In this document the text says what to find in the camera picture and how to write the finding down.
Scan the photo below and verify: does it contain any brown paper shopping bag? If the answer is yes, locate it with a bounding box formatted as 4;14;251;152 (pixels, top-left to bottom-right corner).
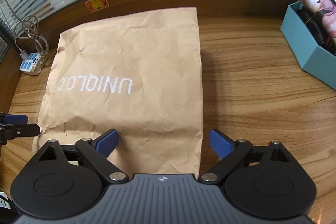
32;7;203;175

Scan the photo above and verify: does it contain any black folded bag in box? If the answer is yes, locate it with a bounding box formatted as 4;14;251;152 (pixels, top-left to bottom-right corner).
297;7;335;55

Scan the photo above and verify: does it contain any floral folded bag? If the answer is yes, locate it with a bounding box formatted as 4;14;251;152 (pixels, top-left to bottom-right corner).
298;0;335;43

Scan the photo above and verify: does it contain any white power strip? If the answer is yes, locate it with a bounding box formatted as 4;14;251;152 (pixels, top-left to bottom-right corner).
19;52;48;76

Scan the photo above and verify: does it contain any teal storage box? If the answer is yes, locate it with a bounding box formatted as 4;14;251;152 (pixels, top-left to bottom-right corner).
280;2;336;89

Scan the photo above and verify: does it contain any red yellow sticker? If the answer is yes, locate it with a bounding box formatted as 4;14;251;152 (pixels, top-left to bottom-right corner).
85;0;109;13

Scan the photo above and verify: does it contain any grey cable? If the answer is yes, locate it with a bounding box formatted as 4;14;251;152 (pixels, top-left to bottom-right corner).
1;0;50;62

